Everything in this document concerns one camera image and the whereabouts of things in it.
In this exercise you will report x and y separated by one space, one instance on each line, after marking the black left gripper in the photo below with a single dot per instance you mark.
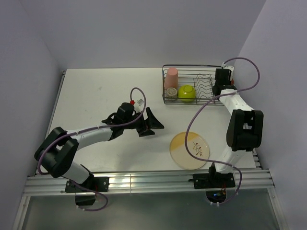
151 122

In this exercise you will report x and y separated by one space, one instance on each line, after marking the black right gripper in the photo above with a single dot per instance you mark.
229 78

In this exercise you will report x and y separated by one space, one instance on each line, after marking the lime green bowl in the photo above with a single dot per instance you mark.
186 93

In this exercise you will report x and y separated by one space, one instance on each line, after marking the speckled ceramic cup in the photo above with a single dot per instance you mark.
171 92

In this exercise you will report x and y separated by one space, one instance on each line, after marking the pink plastic cup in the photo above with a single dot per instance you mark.
171 79

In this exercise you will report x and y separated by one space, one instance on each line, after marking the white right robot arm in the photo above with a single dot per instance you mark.
244 132

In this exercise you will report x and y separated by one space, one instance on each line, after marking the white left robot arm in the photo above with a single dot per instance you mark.
56 153

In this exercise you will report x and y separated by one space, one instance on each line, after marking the yellow cream floral plate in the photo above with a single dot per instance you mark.
198 147

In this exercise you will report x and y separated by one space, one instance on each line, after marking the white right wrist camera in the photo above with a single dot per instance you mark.
229 67

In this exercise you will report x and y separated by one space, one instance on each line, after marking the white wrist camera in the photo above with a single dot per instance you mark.
138 105
229 67

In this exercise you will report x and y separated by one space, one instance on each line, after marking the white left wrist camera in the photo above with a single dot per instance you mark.
138 105

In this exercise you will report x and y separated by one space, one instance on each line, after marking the metal wire dish rack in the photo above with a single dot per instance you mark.
200 77

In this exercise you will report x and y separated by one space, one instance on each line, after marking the aluminium rail frame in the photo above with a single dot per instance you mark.
133 164

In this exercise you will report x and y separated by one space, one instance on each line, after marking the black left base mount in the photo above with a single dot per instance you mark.
90 194

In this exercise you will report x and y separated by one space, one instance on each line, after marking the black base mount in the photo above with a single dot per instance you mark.
90 194
212 181

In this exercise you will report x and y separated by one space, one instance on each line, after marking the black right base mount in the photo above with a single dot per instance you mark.
212 181

